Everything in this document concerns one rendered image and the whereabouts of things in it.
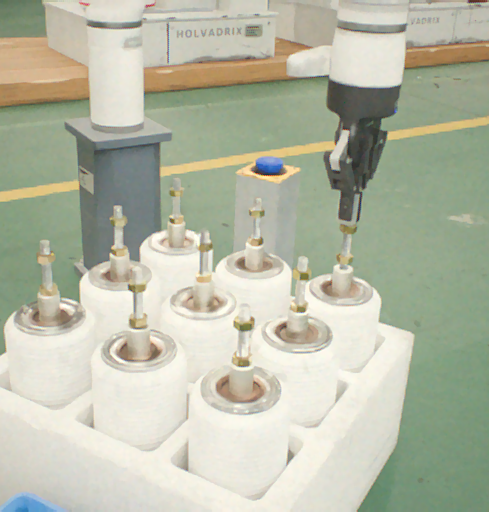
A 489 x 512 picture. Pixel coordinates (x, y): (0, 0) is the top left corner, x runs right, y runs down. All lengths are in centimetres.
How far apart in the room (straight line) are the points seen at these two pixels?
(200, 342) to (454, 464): 42
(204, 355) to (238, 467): 17
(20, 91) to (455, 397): 197
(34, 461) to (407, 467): 48
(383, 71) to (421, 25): 304
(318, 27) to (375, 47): 280
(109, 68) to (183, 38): 177
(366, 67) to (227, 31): 238
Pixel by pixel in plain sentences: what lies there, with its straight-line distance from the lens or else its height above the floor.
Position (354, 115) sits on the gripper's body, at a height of 47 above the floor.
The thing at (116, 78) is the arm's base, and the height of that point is 39.
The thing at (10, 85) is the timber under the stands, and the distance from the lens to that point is 271.
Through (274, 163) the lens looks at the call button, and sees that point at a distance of 105.
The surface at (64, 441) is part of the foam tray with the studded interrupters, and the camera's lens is 76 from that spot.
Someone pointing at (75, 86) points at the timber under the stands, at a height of 5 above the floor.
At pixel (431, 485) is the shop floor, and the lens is 101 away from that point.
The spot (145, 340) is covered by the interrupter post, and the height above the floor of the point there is 27.
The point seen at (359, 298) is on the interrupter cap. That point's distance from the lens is 86.
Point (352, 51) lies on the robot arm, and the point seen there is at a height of 53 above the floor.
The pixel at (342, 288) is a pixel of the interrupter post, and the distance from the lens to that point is 86.
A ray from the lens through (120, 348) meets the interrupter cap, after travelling 75.
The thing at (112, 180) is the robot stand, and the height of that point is 22.
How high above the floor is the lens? 65
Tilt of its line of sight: 25 degrees down
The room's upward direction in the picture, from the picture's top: 3 degrees clockwise
